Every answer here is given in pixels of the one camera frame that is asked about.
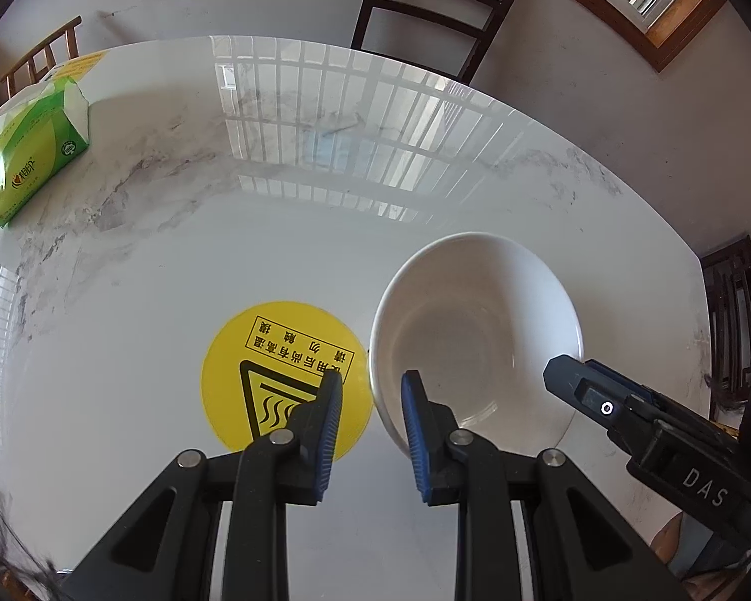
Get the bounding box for green tissue pack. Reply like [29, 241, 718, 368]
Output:
[0, 52, 104, 226]

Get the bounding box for large pink bowl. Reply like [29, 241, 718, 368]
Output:
[368, 232, 583, 456]

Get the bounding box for light wooden chair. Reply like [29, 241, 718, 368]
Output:
[1, 17, 82, 98]

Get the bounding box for yellow round warning sticker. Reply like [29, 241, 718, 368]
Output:
[200, 301, 373, 459]

